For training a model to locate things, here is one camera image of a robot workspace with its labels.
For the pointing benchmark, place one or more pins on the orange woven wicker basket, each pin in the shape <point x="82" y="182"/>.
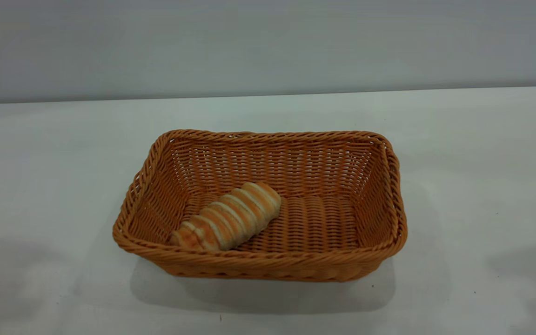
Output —
<point x="268" y="223"/>

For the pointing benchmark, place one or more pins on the striped long bread roll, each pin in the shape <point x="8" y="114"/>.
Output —
<point x="231" y="216"/>

